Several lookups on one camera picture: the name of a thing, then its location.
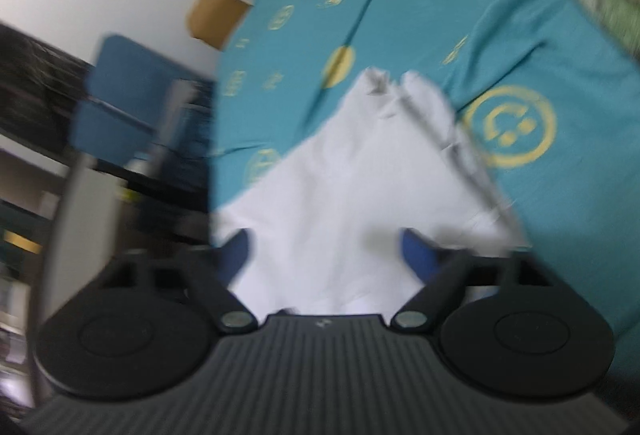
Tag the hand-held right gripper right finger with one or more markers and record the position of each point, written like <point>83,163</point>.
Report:
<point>422,257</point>

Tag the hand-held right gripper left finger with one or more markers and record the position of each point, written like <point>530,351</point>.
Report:
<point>240,251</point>

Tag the white garment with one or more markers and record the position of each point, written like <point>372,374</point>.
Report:
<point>350,190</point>

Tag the white table with dark top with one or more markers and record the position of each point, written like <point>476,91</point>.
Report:
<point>67,210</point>

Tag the blue covered chair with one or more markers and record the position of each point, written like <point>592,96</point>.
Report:
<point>125,80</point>

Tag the yellow headboard cushion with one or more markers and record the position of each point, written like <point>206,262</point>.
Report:
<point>215,15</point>

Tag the bed with teal smiley sheet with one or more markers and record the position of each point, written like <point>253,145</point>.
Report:
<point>425,15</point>

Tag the dark window with grille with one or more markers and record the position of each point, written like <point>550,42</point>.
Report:
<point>30,80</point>

